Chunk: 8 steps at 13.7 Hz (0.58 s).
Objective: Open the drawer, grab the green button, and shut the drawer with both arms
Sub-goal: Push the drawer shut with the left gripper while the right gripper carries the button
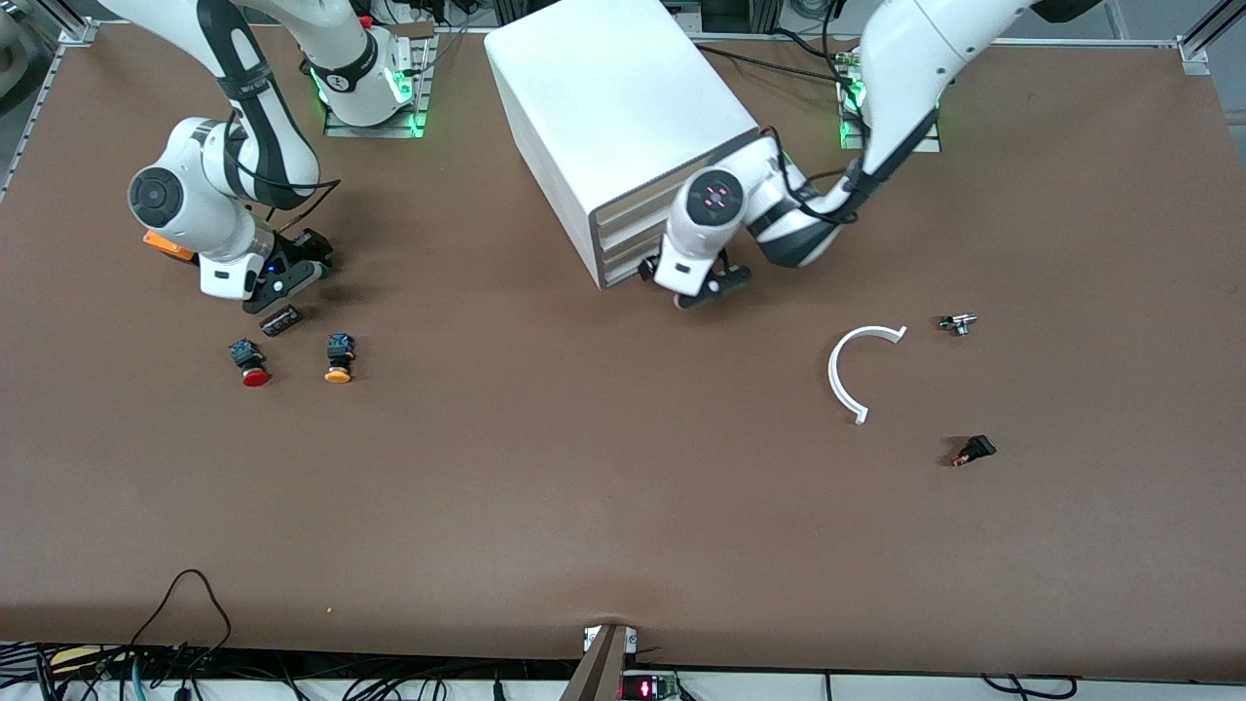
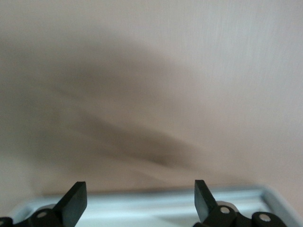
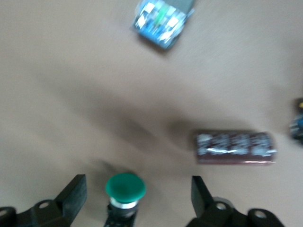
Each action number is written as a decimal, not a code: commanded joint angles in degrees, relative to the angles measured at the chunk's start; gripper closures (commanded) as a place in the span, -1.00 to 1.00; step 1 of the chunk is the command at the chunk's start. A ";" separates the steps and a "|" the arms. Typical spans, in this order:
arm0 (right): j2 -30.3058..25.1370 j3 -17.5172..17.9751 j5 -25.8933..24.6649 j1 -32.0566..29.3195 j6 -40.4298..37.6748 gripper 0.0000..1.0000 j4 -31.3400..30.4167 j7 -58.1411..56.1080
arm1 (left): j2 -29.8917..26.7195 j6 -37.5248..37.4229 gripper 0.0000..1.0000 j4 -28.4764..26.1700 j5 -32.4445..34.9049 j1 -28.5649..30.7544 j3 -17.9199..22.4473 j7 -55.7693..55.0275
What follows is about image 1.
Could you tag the red push button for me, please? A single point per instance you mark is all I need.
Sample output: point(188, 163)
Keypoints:
point(251, 362)

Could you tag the orange box with hole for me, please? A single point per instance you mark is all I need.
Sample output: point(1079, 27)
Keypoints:
point(165, 243)

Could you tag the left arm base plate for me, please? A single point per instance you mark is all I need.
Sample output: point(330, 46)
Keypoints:
point(925, 142)

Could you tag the small black contact block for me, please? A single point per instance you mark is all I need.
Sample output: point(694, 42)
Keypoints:
point(280, 319)

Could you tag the small metal switch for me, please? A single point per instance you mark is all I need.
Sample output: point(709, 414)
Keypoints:
point(959, 323)

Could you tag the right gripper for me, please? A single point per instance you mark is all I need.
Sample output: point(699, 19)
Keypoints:
point(310, 244)

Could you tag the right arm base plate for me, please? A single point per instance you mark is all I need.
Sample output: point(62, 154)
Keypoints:
point(421, 97)

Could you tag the device with red display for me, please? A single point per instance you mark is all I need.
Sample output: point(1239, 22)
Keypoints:
point(647, 688)

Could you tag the brown table mat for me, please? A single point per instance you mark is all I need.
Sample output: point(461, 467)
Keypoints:
point(584, 487)

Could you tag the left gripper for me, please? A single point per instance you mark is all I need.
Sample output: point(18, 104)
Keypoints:
point(644, 269)

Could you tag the brown camera mount post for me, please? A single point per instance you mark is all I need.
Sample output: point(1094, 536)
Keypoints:
point(602, 672)

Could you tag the white curved plastic arc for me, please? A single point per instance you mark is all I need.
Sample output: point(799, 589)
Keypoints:
point(834, 375)

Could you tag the small black red-tipped switch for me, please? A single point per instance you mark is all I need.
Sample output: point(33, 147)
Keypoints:
point(976, 449)

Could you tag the yellow push button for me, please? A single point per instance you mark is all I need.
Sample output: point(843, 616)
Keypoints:
point(339, 358)

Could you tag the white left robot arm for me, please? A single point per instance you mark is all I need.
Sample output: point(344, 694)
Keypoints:
point(915, 58)

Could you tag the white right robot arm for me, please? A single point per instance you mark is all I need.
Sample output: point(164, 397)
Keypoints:
point(185, 204)

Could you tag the aluminium frame rail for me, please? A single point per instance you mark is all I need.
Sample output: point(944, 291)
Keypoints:
point(39, 107)
point(1202, 44)

